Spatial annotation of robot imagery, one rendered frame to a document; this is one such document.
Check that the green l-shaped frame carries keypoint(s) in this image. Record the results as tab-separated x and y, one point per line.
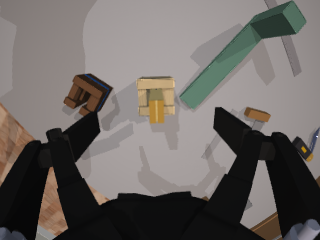
282	20

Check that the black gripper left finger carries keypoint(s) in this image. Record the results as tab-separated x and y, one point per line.
22	190

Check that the black sliding bevel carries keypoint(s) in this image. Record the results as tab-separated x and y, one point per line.
303	150

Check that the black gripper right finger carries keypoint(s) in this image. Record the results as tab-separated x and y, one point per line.
296	192

